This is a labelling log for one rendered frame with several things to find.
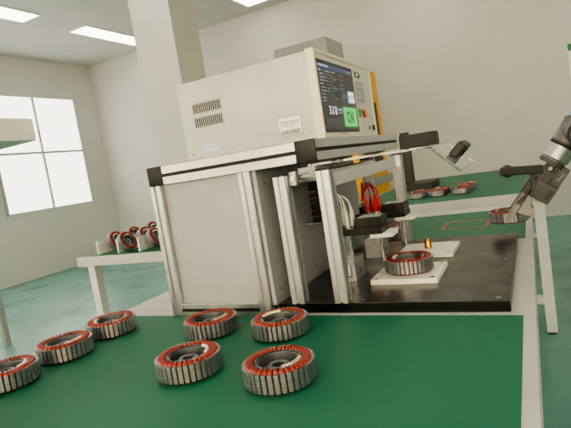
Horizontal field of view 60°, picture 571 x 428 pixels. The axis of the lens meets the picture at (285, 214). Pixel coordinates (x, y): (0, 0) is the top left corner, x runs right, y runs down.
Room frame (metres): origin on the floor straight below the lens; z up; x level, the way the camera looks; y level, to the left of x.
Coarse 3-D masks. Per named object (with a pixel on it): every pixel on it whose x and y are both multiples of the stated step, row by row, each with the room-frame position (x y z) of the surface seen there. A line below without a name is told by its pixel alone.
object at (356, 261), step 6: (348, 258) 1.17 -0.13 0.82; (354, 258) 1.16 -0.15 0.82; (360, 258) 1.19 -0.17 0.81; (348, 264) 1.16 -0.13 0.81; (354, 264) 1.15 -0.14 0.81; (360, 264) 1.19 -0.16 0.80; (354, 270) 1.15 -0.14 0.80; (360, 270) 1.18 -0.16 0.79; (354, 276) 1.15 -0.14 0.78; (360, 276) 1.18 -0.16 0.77
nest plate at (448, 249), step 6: (408, 246) 1.41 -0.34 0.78; (414, 246) 1.39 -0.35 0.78; (420, 246) 1.38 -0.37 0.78; (432, 246) 1.35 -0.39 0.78; (438, 246) 1.34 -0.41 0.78; (444, 246) 1.33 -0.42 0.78; (450, 246) 1.31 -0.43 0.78; (456, 246) 1.31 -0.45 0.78; (432, 252) 1.28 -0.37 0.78; (438, 252) 1.27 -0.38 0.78; (444, 252) 1.26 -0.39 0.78; (450, 252) 1.25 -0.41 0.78
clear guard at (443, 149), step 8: (432, 144) 1.02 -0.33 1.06; (440, 144) 1.09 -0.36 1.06; (448, 144) 1.17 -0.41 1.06; (384, 152) 1.03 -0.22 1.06; (392, 152) 1.02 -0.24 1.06; (440, 152) 0.99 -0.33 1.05; (448, 152) 1.05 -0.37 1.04; (336, 160) 1.07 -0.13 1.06; (344, 160) 1.07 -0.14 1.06; (448, 160) 0.97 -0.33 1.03; (456, 160) 1.02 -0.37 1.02; (464, 160) 1.08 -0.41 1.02; (472, 160) 1.17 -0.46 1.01; (456, 168) 0.96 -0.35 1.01; (464, 168) 1.00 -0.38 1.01
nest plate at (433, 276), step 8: (440, 264) 1.14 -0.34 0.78; (384, 272) 1.15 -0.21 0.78; (432, 272) 1.08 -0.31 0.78; (440, 272) 1.07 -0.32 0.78; (376, 280) 1.09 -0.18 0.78; (384, 280) 1.08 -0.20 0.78; (392, 280) 1.07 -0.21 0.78; (400, 280) 1.06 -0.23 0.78; (408, 280) 1.06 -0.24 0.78; (416, 280) 1.05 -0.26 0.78; (424, 280) 1.04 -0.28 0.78; (432, 280) 1.03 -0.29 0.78
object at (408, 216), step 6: (384, 204) 1.36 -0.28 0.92; (390, 204) 1.35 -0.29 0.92; (396, 204) 1.35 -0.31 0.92; (402, 204) 1.34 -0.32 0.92; (408, 204) 1.39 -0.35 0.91; (384, 210) 1.36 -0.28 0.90; (390, 210) 1.35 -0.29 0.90; (396, 210) 1.35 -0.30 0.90; (402, 210) 1.34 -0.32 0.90; (408, 210) 1.37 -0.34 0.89; (354, 216) 1.40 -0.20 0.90; (390, 216) 1.35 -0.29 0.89; (396, 216) 1.34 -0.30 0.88; (402, 216) 1.34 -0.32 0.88; (408, 216) 1.34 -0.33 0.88; (414, 216) 1.33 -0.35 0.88
